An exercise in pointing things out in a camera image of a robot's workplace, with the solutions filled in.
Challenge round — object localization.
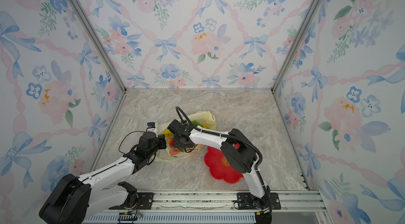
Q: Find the thin black left cable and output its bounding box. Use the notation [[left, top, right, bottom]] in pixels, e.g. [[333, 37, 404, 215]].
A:
[[118, 130, 146, 155]]

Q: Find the aluminium corner post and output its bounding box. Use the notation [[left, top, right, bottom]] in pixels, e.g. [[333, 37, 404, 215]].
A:
[[272, 0, 322, 95], [67, 0, 127, 93]]

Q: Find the red flower-shaped plate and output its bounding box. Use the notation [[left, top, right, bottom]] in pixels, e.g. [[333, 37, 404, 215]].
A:
[[204, 147, 243, 185]]

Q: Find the green grape bunch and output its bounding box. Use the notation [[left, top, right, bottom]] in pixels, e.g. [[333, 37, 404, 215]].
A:
[[192, 121, 207, 129]]

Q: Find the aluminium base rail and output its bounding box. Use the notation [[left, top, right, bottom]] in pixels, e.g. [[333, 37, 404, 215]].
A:
[[83, 190, 332, 224]]

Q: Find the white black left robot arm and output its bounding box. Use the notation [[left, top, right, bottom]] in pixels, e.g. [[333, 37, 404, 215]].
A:
[[39, 131, 166, 224]]

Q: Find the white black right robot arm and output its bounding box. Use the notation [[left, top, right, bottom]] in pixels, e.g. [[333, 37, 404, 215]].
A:
[[168, 120, 271, 210]]

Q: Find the yellow bell pepper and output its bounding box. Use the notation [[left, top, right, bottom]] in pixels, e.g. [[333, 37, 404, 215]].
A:
[[163, 129, 173, 138]]

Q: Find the red strawberry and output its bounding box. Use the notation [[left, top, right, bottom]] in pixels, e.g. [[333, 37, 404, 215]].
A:
[[168, 138, 174, 148]]

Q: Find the aluminium corner post right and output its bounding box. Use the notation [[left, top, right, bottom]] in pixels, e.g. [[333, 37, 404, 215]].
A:
[[272, 0, 322, 95]]

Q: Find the yellow printed plastic bag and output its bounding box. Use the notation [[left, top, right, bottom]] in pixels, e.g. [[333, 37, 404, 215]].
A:
[[156, 111, 217, 162]]

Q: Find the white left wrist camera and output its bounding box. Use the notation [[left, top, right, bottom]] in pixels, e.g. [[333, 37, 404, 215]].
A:
[[146, 122, 158, 135]]

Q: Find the aluminium corner post left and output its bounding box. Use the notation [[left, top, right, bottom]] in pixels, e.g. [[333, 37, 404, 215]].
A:
[[67, 0, 127, 93]]

